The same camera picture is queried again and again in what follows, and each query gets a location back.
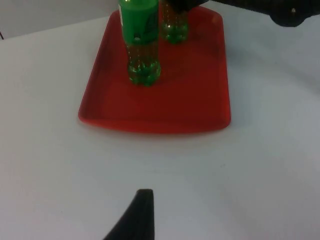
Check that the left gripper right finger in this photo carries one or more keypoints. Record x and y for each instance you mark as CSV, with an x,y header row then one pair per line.
x,y
183,5

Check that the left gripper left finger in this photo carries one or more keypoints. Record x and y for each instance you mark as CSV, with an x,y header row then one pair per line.
x,y
138,220

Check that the green plastic bottle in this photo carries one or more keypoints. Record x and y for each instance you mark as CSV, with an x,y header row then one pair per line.
x,y
138,27
173,28

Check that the red plastic tray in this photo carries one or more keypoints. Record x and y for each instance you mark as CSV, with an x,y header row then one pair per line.
x,y
180,100

